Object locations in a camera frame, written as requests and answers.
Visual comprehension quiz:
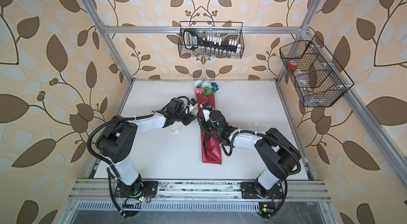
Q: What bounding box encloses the cream ribbon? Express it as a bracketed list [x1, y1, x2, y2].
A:
[165, 122, 274, 135]

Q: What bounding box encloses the dark red wrapping paper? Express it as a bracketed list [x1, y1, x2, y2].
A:
[196, 93, 222, 165]

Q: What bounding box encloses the light blue fake rose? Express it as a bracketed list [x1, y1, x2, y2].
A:
[194, 78, 215, 96]

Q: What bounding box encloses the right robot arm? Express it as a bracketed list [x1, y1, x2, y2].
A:
[197, 107, 302, 219]

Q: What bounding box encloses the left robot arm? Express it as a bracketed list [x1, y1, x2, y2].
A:
[86, 96, 197, 218]

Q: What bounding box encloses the black tool in basket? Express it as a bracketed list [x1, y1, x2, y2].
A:
[180, 28, 244, 54]

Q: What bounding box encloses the plastic bottle red cap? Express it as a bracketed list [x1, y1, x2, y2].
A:
[288, 60, 318, 94]

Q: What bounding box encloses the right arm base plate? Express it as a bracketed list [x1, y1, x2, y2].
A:
[240, 181, 284, 200]

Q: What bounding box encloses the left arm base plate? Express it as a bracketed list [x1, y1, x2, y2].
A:
[115, 180, 159, 198]

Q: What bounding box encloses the back wire basket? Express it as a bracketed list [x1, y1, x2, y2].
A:
[178, 20, 244, 59]

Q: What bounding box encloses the wire basket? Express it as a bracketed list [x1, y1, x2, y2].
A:
[178, 20, 244, 59]
[279, 35, 354, 107]

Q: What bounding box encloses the right wire basket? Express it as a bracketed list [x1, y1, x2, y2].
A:
[279, 35, 354, 107]

